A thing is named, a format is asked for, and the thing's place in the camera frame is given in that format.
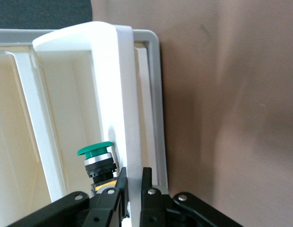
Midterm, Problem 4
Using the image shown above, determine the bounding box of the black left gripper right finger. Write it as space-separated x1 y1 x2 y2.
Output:
139 166 169 227

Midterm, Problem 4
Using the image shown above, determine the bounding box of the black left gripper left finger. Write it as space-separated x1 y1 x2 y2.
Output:
83 166 130 227

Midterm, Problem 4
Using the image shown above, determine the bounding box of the white plastic drawer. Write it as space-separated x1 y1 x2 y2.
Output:
32 20 143 227
133 46 161 186
0 46 68 227

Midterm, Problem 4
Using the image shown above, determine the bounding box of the white drawer cabinet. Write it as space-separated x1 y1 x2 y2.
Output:
0 28 169 192

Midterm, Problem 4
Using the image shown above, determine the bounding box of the green push button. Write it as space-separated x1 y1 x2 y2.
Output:
76 141 120 193

